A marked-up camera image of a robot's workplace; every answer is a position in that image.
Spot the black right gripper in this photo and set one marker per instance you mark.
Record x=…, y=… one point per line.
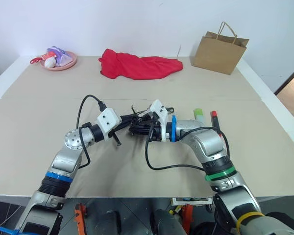
x=155, y=133

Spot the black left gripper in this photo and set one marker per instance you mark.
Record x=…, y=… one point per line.
x=124, y=121

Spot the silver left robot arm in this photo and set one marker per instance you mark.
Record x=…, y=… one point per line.
x=63, y=159

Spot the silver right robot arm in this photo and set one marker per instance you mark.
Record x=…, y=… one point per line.
x=210, y=144

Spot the green highlighter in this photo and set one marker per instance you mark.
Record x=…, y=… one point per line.
x=199, y=114

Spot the red marker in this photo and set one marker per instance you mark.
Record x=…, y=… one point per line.
x=214, y=120

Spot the beige table cover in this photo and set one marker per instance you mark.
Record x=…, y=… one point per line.
x=147, y=88

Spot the red cloth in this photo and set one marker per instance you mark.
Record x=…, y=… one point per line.
x=137, y=66

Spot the white box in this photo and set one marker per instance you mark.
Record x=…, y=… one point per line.
x=191, y=199

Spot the pink plate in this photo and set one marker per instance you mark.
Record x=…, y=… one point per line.
x=69, y=62

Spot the purple packet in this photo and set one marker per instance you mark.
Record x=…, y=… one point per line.
x=62, y=55

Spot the orange tool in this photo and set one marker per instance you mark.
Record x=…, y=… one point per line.
x=79, y=218

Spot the red orange stand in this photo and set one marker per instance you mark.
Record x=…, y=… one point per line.
x=188, y=218

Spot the white ball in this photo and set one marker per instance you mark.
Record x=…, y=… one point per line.
x=50, y=63

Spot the brown paper bag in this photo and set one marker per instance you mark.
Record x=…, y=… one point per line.
x=218, y=54

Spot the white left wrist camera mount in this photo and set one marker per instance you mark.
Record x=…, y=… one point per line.
x=109, y=120

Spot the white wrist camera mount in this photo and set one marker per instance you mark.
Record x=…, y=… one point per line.
x=109, y=120
x=159, y=109

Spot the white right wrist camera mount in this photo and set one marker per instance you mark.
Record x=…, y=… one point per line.
x=159, y=109

